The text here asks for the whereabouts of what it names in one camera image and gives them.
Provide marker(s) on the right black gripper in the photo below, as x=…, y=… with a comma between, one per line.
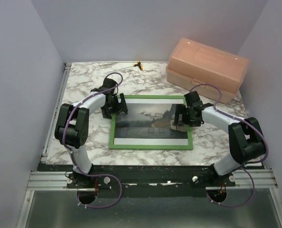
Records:
x=181, y=109

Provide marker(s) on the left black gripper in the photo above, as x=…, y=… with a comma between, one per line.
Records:
x=121, y=107

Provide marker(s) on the white photo paper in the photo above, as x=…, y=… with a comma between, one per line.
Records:
x=150, y=124

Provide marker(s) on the wooden picture frame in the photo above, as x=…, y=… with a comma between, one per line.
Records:
x=143, y=99

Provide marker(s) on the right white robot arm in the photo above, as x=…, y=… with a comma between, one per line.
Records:
x=246, y=140

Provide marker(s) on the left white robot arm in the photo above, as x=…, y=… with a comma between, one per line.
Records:
x=73, y=121

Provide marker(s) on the yellow black hex key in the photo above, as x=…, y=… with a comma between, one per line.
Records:
x=138, y=64

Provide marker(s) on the pink translucent plastic box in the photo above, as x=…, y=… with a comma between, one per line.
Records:
x=192, y=63

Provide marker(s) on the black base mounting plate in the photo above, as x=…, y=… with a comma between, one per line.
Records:
x=148, y=181

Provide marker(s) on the aluminium rail left side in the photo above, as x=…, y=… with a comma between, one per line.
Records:
x=60, y=95

